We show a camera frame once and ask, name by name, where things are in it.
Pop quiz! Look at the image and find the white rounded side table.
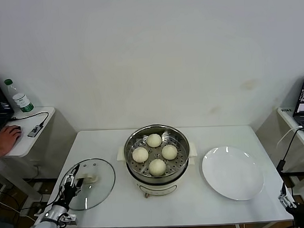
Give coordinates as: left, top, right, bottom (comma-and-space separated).
0, 105, 79, 209

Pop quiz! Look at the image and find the silver usb hub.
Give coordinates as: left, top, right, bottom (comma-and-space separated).
26, 124, 41, 138

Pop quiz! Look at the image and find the clear bottle green label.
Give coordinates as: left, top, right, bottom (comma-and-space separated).
3, 77, 34, 114

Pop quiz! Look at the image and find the white labelled side table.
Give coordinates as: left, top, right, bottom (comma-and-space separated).
254, 105, 304, 213

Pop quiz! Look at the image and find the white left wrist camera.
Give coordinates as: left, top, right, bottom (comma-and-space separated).
60, 213, 78, 226

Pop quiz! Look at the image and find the stainless steel steamer basket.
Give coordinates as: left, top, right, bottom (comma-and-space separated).
116, 122, 199, 186

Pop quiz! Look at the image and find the person's bare hand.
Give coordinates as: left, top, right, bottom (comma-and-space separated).
0, 124, 23, 157

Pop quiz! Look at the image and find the white round plate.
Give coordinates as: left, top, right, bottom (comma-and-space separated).
201, 144, 266, 202

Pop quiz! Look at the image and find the white laptop cable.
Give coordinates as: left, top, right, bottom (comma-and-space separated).
276, 124, 304, 148

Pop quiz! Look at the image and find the black cable with adapter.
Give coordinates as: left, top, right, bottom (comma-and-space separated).
276, 128, 304, 172

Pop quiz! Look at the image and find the round glass pot lid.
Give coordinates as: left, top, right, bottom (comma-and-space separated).
58, 157, 117, 212

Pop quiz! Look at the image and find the cream electric cooker base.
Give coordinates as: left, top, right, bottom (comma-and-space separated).
126, 156, 197, 200

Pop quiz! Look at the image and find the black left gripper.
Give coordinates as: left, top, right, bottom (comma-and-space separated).
60, 164, 86, 207

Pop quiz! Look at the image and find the black usb hub cable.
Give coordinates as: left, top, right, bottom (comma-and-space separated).
9, 111, 50, 130

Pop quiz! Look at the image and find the white steamed baozi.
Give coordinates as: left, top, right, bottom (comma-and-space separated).
146, 133, 163, 148
161, 144, 179, 161
132, 146, 149, 163
148, 158, 167, 177

